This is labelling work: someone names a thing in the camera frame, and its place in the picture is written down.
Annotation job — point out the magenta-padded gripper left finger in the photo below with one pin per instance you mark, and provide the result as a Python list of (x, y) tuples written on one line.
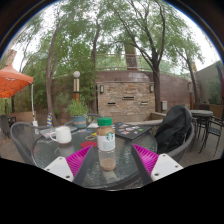
[(57, 167)]

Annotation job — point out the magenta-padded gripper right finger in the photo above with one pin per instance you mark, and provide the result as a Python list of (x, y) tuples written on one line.
[(165, 165)]

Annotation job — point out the green-capped coffee drink bottle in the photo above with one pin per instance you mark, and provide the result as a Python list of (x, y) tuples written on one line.
[(106, 141)]

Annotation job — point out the white ceramic mug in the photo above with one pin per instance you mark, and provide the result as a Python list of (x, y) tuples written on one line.
[(62, 135)]

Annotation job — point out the black jacket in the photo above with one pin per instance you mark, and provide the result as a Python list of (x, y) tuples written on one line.
[(173, 128)]

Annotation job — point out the flat round red coaster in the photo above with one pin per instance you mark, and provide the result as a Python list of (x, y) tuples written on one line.
[(88, 144)]

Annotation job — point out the tape roll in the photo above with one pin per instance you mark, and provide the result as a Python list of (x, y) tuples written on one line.
[(87, 137)]

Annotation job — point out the blue yellow striped bollard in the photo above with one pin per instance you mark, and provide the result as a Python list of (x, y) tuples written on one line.
[(49, 120)]

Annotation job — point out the black laptop with stickers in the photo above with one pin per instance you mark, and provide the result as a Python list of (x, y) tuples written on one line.
[(131, 130)]

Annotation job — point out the green plant in teal pot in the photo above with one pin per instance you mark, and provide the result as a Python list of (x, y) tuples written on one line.
[(78, 115)]

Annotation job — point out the dark metal patio chair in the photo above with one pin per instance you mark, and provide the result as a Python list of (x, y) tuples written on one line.
[(213, 130)]

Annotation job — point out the grey electrical box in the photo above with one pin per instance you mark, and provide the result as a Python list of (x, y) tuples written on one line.
[(164, 105)]

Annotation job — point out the round dark patio table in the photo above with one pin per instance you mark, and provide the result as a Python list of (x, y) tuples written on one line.
[(201, 113)]

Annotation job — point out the orange patio canopy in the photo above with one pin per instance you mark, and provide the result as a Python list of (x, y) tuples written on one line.
[(11, 81)]

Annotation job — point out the wall lantern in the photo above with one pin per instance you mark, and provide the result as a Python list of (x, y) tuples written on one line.
[(101, 89), (151, 88)]

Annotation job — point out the globe-topped lamp post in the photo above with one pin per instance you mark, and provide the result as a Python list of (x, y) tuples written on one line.
[(76, 85)]

